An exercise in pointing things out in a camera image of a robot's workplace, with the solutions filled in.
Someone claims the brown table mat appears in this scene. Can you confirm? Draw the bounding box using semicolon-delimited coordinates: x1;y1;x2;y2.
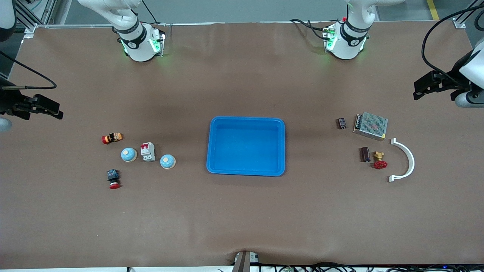
0;21;484;269

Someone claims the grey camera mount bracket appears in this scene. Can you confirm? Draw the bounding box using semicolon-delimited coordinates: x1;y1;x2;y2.
231;250;261;272

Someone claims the blue plastic tray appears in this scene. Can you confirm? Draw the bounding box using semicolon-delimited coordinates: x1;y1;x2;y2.
206;116;286;177

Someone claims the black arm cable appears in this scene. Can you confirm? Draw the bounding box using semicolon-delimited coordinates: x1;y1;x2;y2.
0;50;57;90
421;3;484;76

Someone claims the white curved plastic bracket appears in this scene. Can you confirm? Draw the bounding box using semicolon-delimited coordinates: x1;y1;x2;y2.
389;138;416;183

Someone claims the aluminium frame profile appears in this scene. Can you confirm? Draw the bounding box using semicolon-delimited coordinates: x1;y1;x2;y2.
15;0;57;39
453;0;484;29

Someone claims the white red circuit breaker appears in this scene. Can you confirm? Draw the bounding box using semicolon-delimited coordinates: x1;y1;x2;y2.
140;142;156;162

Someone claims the brass valve red handwheel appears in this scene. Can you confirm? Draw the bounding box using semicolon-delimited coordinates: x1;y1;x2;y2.
372;151;388;170

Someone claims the black base cable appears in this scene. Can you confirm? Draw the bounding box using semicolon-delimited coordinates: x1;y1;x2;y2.
290;18;332;40

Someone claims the black blue red push button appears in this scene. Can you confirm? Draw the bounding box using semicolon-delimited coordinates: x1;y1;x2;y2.
107;169;121;190

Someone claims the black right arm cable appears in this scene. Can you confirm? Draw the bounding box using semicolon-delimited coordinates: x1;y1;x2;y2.
0;50;57;90

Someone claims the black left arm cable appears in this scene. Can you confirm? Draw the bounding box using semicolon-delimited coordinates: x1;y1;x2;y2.
421;3;484;76

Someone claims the red orange emergency stop button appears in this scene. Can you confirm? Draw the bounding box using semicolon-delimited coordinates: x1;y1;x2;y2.
101;132;123;145

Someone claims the metal mesh power supply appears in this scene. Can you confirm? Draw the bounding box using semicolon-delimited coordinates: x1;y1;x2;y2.
353;112;389;141

